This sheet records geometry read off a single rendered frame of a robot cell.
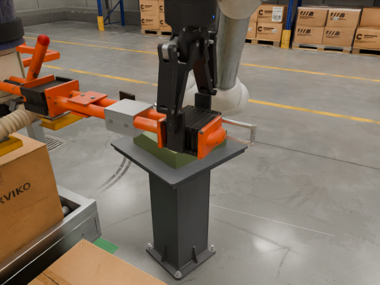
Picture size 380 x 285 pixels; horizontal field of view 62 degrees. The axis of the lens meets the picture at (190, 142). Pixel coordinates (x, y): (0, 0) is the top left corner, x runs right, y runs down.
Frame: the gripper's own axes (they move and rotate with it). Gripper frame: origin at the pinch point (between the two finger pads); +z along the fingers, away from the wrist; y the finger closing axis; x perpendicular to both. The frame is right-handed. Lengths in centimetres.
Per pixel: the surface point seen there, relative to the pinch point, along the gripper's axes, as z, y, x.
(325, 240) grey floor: 127, -130, 24
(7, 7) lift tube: -16, -3, -50
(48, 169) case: 43, -17, -73
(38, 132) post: 53, -48, -124
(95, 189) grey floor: 127, -94, -143
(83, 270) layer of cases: 73, -7, -49
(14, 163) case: 34, -6, -73
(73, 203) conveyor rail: 69, -28, -78
